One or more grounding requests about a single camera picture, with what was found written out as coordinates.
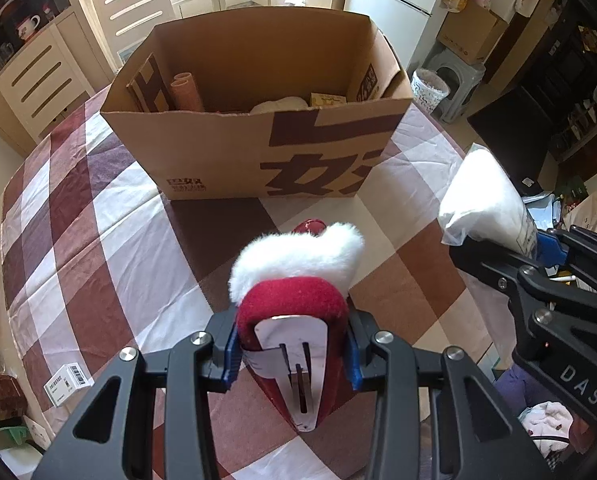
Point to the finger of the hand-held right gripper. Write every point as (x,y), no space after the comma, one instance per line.
(550,250)
(478,262)

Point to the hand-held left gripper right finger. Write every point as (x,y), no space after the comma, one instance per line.
(351,365)

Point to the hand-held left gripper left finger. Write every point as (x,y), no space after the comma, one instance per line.
(231,360)

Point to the plastic-wrapped white cotton pack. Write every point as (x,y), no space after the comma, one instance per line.
(483,195)

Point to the red santa hat hair clip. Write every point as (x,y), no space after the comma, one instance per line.
(288,305)

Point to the white green medicine box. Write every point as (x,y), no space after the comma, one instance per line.
(66,385)

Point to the brown cardboard box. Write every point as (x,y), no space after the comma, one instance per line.
(218,150)

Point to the yellow bear print box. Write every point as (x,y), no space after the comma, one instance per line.
(328,100)

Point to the white fluffy clip green leaf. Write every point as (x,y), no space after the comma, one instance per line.
(278,106)

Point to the person's right hand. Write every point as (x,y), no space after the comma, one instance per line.
(583,435)

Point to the pile of bags and boxes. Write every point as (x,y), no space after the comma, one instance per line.
(568,205)

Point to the person's purple fleece clothing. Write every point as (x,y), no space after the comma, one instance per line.
(516,385)

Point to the dark wooden cabinet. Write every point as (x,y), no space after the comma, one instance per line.
(553,110)

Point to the grey plastic stool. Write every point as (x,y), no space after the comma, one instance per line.
(458,90)

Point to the white patterned waste bin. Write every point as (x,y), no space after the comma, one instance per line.
(428,91)

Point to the white power strip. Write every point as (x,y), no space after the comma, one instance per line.
(38,432)

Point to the red lid glass jar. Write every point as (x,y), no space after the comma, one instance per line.
(3,397)

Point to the green plastic holder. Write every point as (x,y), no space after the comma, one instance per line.
(12,436)

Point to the folded brown printed cardboard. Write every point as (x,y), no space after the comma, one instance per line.
(148,85)

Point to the white slatted dining chair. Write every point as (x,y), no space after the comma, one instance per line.
(133,5)
(38,75)

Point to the white red mug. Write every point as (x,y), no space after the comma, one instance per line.
(28,25)

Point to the cream display cabinet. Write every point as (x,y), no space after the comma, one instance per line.
(3,10)

